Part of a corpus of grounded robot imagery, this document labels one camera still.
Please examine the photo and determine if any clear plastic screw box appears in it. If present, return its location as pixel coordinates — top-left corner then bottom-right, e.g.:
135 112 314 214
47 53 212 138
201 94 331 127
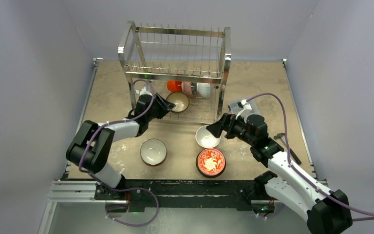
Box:
228 98 261 117

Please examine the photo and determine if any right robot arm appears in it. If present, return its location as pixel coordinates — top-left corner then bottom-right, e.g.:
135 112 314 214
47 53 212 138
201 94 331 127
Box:
206 113 353 234

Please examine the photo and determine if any steel two-tier dish rack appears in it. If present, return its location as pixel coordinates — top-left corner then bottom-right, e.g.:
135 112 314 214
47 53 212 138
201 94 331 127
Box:
117 21 232 124

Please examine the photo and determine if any white red-rimmed bowl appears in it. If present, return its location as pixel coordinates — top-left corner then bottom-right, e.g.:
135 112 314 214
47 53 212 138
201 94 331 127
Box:
140 138 167 166

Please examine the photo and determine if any grey leaf pattern bowl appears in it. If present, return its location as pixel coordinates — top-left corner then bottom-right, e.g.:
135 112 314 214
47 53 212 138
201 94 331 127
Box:
182 81 197 98

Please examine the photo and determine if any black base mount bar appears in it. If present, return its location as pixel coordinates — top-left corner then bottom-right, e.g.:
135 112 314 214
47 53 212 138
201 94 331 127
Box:
94 179 281 215

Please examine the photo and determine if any plain white bottom bowl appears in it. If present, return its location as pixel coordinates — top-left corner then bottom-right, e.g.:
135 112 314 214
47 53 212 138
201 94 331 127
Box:
195 125 221 148

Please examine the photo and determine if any red floral pattern bowl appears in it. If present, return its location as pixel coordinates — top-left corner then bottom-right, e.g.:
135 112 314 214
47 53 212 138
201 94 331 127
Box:
196 148 226 178

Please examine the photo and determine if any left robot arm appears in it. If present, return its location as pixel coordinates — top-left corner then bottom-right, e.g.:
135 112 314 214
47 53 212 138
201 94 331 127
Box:
66 94 176 199

